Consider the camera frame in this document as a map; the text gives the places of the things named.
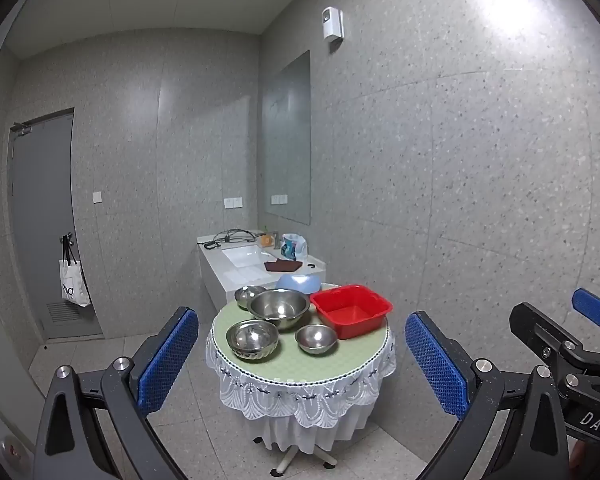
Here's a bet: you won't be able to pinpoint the door vent grille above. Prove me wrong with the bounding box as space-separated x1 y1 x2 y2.
47 301 86 325

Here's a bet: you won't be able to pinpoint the grey door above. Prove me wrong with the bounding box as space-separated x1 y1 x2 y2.
7 107 103 341

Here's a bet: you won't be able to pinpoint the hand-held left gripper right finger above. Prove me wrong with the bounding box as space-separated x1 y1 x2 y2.
404 310 571 480

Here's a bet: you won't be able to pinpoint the small steel bowl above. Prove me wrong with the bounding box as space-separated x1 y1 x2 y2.
295 324 339 355
234 285 268 310

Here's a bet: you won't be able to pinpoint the green table mat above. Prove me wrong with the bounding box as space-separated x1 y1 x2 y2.
212 285 391 380

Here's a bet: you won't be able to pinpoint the white tote bag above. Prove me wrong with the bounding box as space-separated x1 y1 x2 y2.
59 234 91 307

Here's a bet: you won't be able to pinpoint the wall button with red mark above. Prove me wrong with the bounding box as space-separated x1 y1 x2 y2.
2 435 26 462

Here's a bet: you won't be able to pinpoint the black cables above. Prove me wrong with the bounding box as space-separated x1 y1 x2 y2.
203 230 266 249

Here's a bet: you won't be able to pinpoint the large steel bowl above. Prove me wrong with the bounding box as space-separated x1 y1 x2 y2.
247 289 311 332

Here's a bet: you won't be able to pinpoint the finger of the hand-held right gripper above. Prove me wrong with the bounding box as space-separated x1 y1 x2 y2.
509 302 589 377
572 288 600 334

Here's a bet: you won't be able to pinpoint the white sink counter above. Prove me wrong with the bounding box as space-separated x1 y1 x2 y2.
196 230 327 311

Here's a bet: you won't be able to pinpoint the white sink basin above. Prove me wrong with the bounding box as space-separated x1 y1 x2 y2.
221 245 267 268

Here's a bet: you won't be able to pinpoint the clear plastic bag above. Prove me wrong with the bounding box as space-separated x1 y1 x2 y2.
281 233 308 261

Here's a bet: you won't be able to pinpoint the medium steel bowl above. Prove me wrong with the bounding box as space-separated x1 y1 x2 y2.
226 319 281 362

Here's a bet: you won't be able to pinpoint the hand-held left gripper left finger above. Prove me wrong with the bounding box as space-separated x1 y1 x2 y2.
32 306 201 480

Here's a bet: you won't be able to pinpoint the wall mirror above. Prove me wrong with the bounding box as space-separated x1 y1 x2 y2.
257 50 312 226

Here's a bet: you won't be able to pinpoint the red plastic basin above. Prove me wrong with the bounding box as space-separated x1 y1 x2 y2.
309 284 393 340

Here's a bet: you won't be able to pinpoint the round table with tablecloth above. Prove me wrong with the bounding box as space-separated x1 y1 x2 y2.
205 282 397 453

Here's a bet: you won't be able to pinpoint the blue plastic basin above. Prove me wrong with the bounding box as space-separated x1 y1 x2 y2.
275 272 323 295

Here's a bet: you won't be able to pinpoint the brown cloth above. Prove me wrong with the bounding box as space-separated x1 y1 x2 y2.
263 259 303 274

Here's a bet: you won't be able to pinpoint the white table base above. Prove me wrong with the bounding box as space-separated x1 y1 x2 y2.
252 437 338 476

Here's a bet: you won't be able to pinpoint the white wall dispenser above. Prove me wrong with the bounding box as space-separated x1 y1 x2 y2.
322 6 344 41

